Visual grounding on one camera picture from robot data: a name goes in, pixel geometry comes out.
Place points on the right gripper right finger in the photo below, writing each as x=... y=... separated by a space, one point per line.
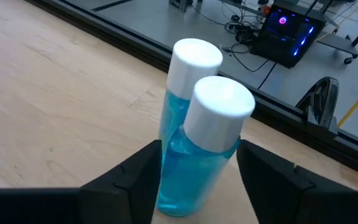
x=275 y=193

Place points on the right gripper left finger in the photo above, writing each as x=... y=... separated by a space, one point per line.
x=123 y=199

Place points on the blue mouthwash bottle white cap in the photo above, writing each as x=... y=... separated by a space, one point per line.
x=194 y=180
x=191 y=62

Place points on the black computer tower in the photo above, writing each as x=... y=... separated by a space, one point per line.
x=287 y=34

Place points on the grey wheeled stand base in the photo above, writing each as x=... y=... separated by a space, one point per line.
x=337 y=43

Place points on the small orange red object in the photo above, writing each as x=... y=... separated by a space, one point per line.
x=266 y=9

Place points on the black curved frame bracket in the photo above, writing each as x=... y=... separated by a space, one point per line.
x=320 y=102

